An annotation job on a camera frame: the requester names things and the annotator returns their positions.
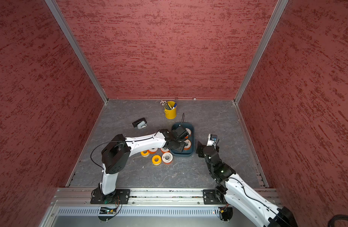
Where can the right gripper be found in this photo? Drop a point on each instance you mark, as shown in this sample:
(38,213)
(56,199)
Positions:
(200,150)

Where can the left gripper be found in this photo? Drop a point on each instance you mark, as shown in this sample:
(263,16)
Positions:
(180,149)

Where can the teal storage box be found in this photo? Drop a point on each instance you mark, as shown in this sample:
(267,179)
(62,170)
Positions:
(185,153)

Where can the orange tape roll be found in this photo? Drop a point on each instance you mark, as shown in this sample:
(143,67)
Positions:
(164,150)
(189,132)
(167,158)
(152,150)
(188,145)

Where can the orange tape roll top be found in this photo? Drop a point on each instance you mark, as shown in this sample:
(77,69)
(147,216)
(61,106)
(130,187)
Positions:
(189,132)

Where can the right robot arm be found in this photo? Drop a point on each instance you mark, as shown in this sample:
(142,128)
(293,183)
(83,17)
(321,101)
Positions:
(233,191)

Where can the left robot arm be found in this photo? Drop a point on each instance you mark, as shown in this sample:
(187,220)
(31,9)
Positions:
(117,152)

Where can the orange tape roll bottom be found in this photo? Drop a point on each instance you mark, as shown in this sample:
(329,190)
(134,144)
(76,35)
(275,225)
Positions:
(167,158)

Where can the yellow tape roll bottom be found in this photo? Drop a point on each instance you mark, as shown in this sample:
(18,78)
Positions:
(156,160)

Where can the yellow tape roll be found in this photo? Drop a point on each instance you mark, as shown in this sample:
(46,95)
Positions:
(156,160)
(145,153)

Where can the yellow pen cup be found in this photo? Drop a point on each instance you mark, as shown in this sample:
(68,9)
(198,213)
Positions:
(170,114)

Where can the pens in cup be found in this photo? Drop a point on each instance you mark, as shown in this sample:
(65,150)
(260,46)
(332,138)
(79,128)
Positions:
(169,105)

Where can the black grey stapler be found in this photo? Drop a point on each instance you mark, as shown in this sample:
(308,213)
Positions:
(140,123)

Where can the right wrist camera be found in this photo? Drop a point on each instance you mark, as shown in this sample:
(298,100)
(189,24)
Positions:
(212,140)

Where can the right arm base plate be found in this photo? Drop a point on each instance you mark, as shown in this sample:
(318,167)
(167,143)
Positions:
(213,197)

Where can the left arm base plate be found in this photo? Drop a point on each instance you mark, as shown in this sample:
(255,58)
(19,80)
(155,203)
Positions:
(119,196)

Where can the aluminium front rail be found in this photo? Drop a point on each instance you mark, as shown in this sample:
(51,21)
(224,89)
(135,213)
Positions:
(136,197)

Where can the right corner aluminium post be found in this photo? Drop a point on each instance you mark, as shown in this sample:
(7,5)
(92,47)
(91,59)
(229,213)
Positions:
(270,28)

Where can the corner aluminium post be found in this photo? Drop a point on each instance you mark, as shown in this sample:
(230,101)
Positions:
(270,28)
(58,15)

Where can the left corner aluminium post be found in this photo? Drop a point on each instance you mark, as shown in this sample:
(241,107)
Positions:
(58,15)

